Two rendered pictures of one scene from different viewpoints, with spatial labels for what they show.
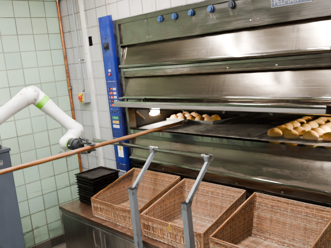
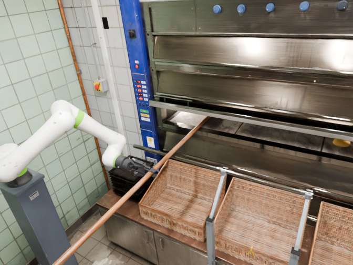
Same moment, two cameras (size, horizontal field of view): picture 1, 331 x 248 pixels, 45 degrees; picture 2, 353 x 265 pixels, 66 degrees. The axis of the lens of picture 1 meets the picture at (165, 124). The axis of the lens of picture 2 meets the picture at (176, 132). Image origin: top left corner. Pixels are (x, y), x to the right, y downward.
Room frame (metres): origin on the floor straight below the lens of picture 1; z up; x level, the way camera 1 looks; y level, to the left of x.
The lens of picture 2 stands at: (1.39, 0.67, 2.21)
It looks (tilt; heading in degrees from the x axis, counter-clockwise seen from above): 29 degrees down; 346
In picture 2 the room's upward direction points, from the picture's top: 5 degrees counter-clockwise
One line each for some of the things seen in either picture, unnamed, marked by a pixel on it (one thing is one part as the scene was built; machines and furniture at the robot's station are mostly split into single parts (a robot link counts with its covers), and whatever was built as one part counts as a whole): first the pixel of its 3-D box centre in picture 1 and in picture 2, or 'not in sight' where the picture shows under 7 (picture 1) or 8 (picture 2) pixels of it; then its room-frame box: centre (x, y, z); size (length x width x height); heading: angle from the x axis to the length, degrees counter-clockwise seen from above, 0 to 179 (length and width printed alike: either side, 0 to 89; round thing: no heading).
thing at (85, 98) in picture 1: (84, 97); (100, 85); (3.80, 0.74, 1.46); 0.10 x 0.07 x 0.10; 43
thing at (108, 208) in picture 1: (136, 196); (183, 195); (2.97, 0.28, 0.72); 0.56 x 0.49 x 0.28; 44
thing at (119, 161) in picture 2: (75, 143); (123, 162); (2.92, 0.69, 1.19); 0.12 x 0.06 x 0.09; 133
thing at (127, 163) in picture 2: (79, 144); (131, 165); (2.86, 0.64, 1.19); 0.09 x 0.07 x 0.08; 43
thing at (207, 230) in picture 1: (193, 212); (259, 222); (2.53, -0.13, 0.72); 0.56 x 0.49 x 0.28; 44
